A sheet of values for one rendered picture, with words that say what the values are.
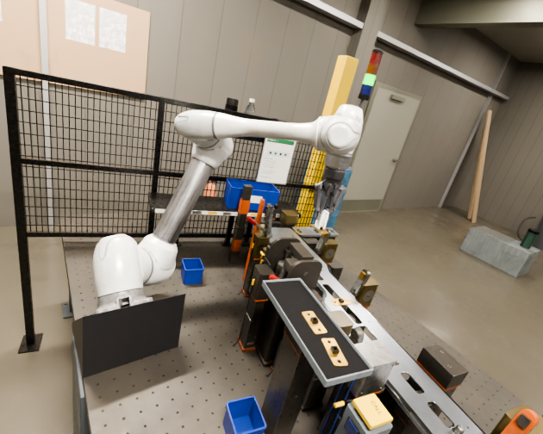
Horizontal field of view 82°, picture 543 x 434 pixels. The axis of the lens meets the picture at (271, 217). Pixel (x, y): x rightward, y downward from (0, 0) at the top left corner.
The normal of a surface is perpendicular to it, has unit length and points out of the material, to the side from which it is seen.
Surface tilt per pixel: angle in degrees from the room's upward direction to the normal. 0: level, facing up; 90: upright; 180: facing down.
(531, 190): 90
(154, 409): 0
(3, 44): 90
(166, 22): 90
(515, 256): 90
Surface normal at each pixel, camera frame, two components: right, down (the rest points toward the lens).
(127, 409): 0.22, -0.90
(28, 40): 0.55, 0.43
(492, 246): -0.81, 0.04
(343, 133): -0.14, 0.29
